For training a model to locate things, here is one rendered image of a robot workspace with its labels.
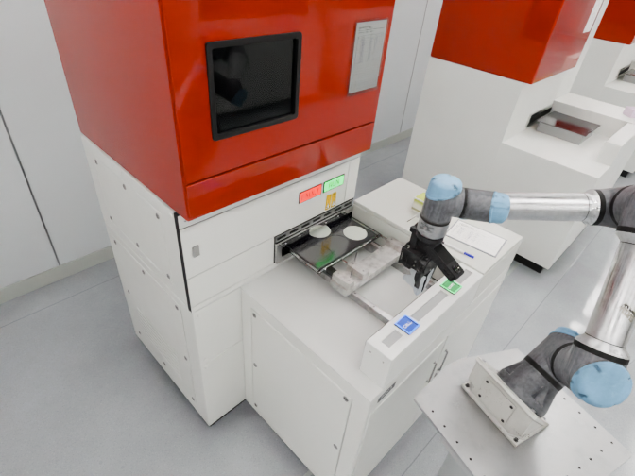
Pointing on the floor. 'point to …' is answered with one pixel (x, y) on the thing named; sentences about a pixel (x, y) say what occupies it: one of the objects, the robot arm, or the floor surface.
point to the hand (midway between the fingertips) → (420, 292)
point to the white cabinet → (341, 390)
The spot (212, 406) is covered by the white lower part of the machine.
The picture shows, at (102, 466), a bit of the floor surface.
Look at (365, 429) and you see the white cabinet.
